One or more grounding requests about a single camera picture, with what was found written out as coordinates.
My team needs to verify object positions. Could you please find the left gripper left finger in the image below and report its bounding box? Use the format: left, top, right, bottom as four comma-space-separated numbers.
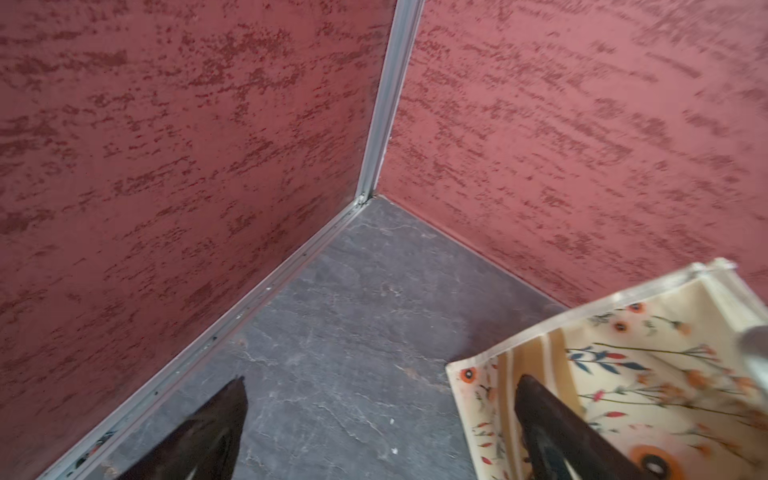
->
120, 376, 248, 480

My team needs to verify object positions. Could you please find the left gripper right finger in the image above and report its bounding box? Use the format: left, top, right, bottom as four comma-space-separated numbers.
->
515, 374, 652, 479

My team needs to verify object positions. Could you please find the cream floral tote bag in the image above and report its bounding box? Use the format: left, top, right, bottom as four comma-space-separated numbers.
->
446, 258, 767, 479

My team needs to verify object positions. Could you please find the aluminium corner wall profile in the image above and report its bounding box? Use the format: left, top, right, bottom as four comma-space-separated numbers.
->
39, 1, 424, 479

